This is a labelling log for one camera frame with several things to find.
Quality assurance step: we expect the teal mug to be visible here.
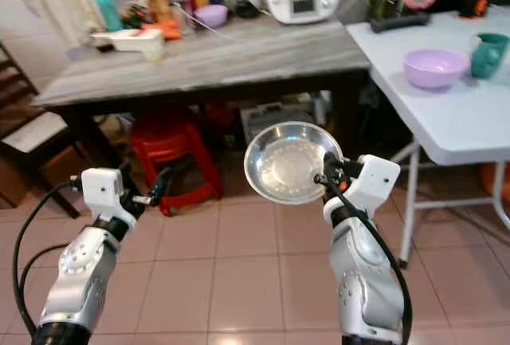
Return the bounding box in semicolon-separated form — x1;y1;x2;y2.
469;32;510;81

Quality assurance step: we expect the red plastic stool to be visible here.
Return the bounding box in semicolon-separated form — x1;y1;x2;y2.
129;106;225;218

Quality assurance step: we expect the small purple bowl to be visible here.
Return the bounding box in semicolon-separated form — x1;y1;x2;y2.
194;5;230;29

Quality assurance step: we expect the large purple plastic bowl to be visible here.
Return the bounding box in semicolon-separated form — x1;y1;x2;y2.
402;48;472;92

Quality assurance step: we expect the white kitchen gadget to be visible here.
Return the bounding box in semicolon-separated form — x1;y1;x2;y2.
89;27;165;64

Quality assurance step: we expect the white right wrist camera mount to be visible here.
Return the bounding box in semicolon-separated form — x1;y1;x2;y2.
341;154;402;220

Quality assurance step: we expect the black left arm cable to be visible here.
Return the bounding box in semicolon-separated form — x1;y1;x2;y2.
12;181;82;338

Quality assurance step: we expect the teal bottle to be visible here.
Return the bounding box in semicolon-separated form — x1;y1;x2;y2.
92;0;123;34

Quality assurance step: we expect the orange and black object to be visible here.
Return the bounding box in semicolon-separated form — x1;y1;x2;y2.
460;0;497;19

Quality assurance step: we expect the long black remote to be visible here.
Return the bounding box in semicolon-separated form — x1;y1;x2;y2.
368;13;432;34

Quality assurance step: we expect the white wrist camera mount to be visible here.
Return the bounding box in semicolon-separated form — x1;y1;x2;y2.
341;154;402;220
80;167;153;232

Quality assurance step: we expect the dark wooden chair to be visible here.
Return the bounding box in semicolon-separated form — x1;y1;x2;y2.
0;41;82;220

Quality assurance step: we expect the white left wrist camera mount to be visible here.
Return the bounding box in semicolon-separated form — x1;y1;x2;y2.
80;167;153;232

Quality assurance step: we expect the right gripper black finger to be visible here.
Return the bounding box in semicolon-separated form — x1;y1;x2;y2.
316;152;342;186

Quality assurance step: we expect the orange object under table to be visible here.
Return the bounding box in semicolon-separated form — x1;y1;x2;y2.
481;162;510;204

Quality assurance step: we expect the dark table with marble top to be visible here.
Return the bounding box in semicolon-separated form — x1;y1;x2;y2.
31;17;372;174

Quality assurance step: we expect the white folding table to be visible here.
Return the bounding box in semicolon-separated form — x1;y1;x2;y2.
346;10;510;271

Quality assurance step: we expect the shiny steel bowl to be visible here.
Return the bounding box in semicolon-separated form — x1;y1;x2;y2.
243;120;344;206

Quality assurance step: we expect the white storage box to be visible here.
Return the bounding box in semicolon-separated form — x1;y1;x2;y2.
239;101;321;148

